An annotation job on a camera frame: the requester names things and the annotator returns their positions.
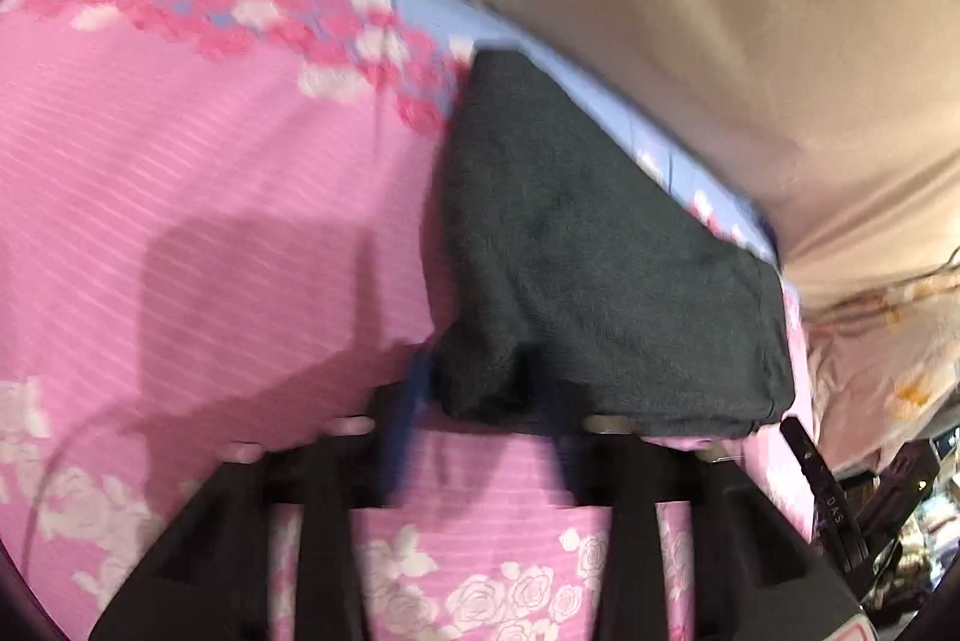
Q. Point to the pink floral bed sheet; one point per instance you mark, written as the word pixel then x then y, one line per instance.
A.
pixel 215 229

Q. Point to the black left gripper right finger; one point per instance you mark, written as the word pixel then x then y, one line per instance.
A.
pixel 695 550

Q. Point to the dark grey pants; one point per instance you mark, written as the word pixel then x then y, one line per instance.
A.
pixel 575 271

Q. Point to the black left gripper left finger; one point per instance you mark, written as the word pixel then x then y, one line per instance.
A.
pixel 288 513

